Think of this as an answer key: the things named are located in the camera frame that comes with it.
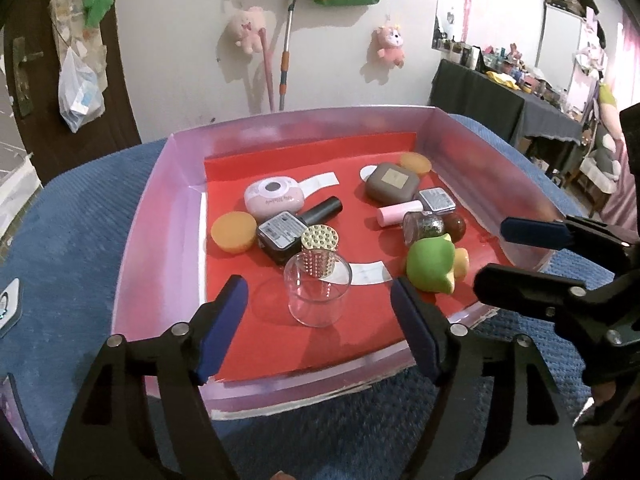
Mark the green and yellow toy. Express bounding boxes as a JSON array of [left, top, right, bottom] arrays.
[[405, 234, 471, 295]]

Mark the pink nail polish bottle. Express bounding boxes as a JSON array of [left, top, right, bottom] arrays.
[[377, 187, 456, 228]]

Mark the grey white plush toy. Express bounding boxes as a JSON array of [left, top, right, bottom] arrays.
[[582, 130, 623, 193]]

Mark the dark wooden door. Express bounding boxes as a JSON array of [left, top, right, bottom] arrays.
[[0, 0, 142, 186]]

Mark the pink round compact device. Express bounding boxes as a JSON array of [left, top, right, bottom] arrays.
[[244, 176, 306, 220]]

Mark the metal mop handle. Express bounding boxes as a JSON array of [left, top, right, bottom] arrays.
[[277, 0, 300, 112]]

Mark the metal door handle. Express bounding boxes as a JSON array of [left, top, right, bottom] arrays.
[[12, 36, 43, 118]]

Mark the orange round jelly block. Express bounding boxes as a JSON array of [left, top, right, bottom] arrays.
[[210, 211, 257, 252], [400, 152, 433, 177]]

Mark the wall mirror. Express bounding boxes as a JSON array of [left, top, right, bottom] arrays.
[[434, 0, 473, 53]]

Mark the hanging clear plastic wrap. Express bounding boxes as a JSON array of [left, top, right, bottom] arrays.
[[50, 0, 108, 61]]

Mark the brown eyeshadow case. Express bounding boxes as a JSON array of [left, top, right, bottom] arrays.
[[365, 162, 421, 206]]

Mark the pink stick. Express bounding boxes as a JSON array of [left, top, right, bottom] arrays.
[[259, 27, 276, 113]]

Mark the whiteboard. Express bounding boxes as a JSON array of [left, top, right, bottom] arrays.
[[542, 0, 588, 81]]

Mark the green plush toy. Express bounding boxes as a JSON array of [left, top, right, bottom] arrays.
[[82, 0, 117, 28]]

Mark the blue towel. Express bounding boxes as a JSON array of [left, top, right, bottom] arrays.
[[0, 115, 616, 480]]

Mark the dark covered side table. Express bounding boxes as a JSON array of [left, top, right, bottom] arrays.
[[429, 59, 586, 161]]

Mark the glitter nail polish bottle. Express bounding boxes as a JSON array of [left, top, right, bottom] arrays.
[[402, 210, 468, 246]]

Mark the black nail polish bottle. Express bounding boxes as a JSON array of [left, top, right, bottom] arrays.
[[256, 196, 344, 266]]

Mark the grey starred curtain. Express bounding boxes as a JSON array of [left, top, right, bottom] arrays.
[[0, 25, 43, 231]]

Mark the purple cardboard box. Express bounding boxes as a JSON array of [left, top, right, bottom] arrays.
[[111, 105, 558, 421]]

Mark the pink plush toy with horns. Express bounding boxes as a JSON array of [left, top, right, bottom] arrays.
[[372, 24, 407, 68]]

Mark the red paper liner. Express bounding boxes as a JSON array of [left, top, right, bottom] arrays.
[[197, 132, 516, 381]]

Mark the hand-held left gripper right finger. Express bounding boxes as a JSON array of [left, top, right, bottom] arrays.
[[391, 276, 586, 480]]

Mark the hanging white plastic bag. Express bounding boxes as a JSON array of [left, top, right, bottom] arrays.
[[57, 47, 106, 133]]

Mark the gold studded cylinder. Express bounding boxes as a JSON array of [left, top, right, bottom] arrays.
[[301, 225, 341, 281]]

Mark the pale pink plush toy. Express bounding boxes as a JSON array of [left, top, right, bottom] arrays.
[[227, 6, 268, 55]]

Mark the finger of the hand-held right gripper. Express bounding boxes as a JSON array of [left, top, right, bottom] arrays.
[[472, 262, 621, 335], [500, 215, 640, 271]]

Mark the clear plastic cup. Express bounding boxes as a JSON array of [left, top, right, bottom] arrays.
[[283, 252, 354, 329]]

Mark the white small device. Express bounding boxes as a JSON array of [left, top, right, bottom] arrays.
[[0, 280, 21, 331]]

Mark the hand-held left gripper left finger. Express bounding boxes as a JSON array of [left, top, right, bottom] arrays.
[[52, 274, 251, 480]]

